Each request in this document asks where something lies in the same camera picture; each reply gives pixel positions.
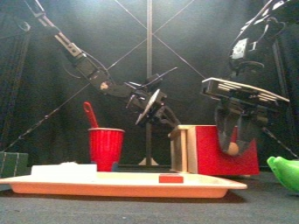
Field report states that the bright green toy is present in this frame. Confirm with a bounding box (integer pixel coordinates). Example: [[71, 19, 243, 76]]
[[266, 155, 299, 194]]

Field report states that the red striped wooden block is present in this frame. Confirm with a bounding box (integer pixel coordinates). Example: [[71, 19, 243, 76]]
[[158, 173, 184, 185]]

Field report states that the red ribbed plastic cup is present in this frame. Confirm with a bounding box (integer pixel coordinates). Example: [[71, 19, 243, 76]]
[[88, 127, 127, 172]]

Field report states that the wooden drawer with red face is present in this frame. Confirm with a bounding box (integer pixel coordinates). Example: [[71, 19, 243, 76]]
[[194, 125, 260, 178]]

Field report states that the pale rectangular plastic tray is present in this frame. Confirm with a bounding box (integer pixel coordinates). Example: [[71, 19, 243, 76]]
[[0, 171, 248, 200]]

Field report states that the red plastic spoon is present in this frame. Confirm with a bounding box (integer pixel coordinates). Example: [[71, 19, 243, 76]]
[[81, 101, 100, 130]]

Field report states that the dark green box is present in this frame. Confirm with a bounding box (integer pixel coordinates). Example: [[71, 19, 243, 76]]
[[0, 150, 31, 179]]

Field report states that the white rectangular block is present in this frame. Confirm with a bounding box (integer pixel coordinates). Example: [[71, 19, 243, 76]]
[[31, 161, 99, 180]]

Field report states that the vertical metal frame pole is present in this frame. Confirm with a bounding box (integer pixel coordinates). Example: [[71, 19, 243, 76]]
[[137, 0, 162, 167]]

